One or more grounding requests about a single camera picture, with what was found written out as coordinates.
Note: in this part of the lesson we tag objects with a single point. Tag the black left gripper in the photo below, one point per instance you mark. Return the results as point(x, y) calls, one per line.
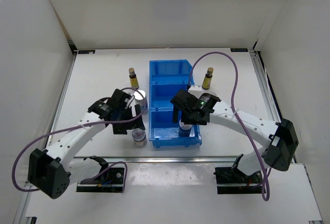
point(121, 129)

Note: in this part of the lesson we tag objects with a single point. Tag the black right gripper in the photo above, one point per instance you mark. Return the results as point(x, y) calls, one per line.
point(187, 121)

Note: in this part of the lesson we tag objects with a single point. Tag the short silver-lid jar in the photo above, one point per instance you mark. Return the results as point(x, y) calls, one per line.
point(139, 137)

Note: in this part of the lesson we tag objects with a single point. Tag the short red-label jar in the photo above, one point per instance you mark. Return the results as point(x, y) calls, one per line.
point(184, 129)

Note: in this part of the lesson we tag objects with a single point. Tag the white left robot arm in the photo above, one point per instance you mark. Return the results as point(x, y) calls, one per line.
point(52, 170)

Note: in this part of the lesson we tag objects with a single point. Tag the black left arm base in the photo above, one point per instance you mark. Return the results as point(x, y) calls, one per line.
point(111, 181)

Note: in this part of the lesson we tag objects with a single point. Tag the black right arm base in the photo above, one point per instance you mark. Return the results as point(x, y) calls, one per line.
point(231, 181)

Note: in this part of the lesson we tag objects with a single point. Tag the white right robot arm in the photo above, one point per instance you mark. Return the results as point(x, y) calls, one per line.
point(278, 140)

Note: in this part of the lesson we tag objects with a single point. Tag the left white blue tall jar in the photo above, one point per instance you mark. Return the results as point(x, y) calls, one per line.
point(141, 100)

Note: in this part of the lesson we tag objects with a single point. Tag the blue plastic divided bin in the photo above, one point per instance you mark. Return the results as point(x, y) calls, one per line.
point(167, 77)

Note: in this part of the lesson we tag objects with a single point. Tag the right brown yellow-label bottle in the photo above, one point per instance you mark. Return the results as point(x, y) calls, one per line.
point(207, 79)

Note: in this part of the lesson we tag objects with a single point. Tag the brown yellow-label bottle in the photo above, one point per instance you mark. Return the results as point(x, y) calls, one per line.
point(133, 78)
point(207, 79)

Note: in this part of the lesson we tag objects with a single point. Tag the left brown yellow-label bottle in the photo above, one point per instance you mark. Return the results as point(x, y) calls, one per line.
point(133, 78)

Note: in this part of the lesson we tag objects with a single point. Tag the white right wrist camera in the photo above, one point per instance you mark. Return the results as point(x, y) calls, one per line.
point(195, 90)

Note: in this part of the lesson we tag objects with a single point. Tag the front aluminium frame rail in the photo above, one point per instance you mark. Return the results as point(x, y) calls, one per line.
point(172, 159)

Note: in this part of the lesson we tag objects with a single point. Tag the left aluminium frame rail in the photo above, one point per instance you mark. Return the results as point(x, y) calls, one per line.
point(20, 216)

